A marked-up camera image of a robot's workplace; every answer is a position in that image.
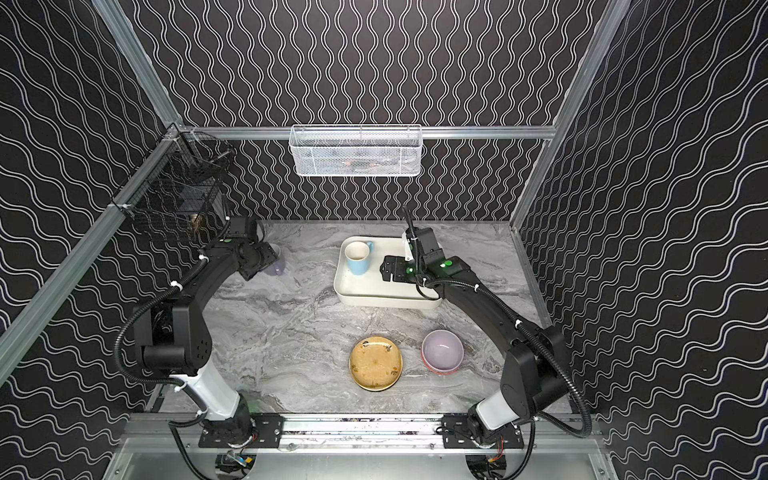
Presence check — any purple ceramic mug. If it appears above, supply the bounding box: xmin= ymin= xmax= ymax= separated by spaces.
xmin=264 ymin=254 xmax=286 ymax=276

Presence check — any light blue ceramic mug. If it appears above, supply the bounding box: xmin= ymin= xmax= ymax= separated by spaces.
xmin=344 ymin=241 xmax=374 ymax=276

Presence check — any lavender bowl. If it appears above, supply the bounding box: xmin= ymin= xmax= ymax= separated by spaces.
xmin=421 ymin=330 xmax=464 ymax=360

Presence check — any red patterned bowl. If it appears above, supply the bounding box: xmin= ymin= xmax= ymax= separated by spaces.
xmin=421 ymin=353 xmax=463 ymax=375

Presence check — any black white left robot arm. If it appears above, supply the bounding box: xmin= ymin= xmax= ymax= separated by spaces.
xmin=131 ymin=216 xmax=277 ymax=422

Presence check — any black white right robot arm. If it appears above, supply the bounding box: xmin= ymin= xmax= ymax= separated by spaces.
xmin=380 ymin=226 xmax=589 ymax=442

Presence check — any white plastic bin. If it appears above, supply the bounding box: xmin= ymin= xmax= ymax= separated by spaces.
xmin=333 ymin=236 xmax=442 ymax=310

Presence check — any yellow round plate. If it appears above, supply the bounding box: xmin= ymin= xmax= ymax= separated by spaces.
xmin=349 ymin=336 xmax=403 ymax=392

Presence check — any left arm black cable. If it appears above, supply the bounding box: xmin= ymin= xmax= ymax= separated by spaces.
xmin=112 ymin=293 xmax=181 ymax=388

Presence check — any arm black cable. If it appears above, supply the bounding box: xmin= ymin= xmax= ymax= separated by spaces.
xmin=521 ymin=323 xmax=594 ymax=439
xmin=112 ymin=293 xmax=181 ymax=388

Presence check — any black wire wall basket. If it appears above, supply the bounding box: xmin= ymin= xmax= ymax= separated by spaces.
xmin=120 ymin=131 xmax=236 ymax=244

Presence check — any white mesh wall basket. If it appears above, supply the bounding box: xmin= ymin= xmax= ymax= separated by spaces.
xmin=288 ymin=124 xmax=424 ymax=177

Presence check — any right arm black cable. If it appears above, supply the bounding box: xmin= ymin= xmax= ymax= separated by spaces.
xmin=521 ymin=323 xmax=594 ymax=439

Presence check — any aluminium frame corner post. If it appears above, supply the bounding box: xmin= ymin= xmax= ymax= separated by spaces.
xmin=93 ymin=0 xmax=183 ymax=126

